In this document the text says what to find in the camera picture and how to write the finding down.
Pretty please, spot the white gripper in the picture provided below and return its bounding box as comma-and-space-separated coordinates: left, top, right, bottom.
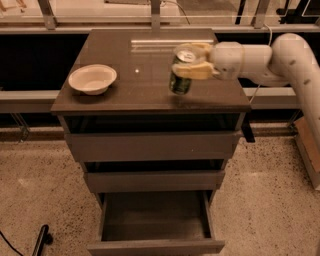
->
172, 42, 244, 80

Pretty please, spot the green soda can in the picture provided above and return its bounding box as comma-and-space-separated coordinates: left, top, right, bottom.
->
169, 46, 196, 95

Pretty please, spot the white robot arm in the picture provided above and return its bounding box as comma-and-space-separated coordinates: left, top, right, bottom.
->
171, 33, 320, 147

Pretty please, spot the grey drawer cabinet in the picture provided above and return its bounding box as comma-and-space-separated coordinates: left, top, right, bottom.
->
50, 28, 256, 256

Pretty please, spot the grey middle drawer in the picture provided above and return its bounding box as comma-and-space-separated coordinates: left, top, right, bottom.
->
84, 170, 225, 193

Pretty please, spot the grey top drawer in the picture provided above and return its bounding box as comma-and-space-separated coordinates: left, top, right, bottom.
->
66, 132, 241, 162

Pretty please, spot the grey open bottom drawer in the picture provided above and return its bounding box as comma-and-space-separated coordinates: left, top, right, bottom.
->
86, 190, 226, 256

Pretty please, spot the white paper bowl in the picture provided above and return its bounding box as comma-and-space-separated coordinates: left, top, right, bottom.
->
68, 64, 117, 95

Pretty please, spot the cardboard box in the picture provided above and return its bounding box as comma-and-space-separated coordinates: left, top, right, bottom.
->
294, 117, 320, 191

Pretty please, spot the metal window railing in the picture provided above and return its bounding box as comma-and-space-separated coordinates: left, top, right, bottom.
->
0, 0, 320, 33

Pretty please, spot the black floor bar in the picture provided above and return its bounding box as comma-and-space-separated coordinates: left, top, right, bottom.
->
32, 224, 53, 256

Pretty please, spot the white cable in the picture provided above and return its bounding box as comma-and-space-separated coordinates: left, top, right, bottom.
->
249, 23, 274, 104

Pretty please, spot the black floor cable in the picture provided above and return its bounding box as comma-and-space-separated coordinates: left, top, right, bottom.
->
0, 229, 25, 256

